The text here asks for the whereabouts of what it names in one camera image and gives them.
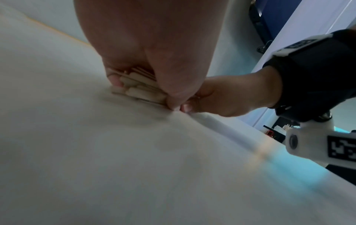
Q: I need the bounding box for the person's right hand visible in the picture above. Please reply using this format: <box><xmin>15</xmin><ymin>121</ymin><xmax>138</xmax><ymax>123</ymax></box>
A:
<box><xmin>181</xmin><ymin>66</ymin><xmax>284</xmax><ymax>118</ymax></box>

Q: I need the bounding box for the person's left hand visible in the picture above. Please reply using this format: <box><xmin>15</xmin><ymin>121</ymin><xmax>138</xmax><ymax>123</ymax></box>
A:
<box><xmin>73</xmin><ymin>0</ymin><xmax>231</xmax><ymax>112</ymax></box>

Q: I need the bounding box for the bundle of wooden sticks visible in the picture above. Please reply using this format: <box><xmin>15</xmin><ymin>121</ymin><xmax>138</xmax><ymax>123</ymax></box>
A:
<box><xmin>107</xmin><ymin>67</ymin><xmax>170</xmax><ymax>105</ymax></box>

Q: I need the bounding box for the blue monitor screen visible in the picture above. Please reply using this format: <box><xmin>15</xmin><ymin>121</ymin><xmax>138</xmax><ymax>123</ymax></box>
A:
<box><xmin>248</xmin><ymin>0</ymin><xmax>301</xmax><ymax>53</ymax></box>

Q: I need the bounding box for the black right wrist strap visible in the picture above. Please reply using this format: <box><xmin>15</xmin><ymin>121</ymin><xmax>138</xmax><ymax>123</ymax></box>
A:
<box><xmin>262</xmin><ymin>29</ymin><xmax>356</xmax><ymax>123</ymax></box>

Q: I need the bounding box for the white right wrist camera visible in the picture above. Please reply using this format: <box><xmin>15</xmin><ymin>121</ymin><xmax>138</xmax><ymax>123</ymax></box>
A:
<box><xmin>283</xmin><ymin>114</ymin><xmax>356</xmax><ymax>170</ymax></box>

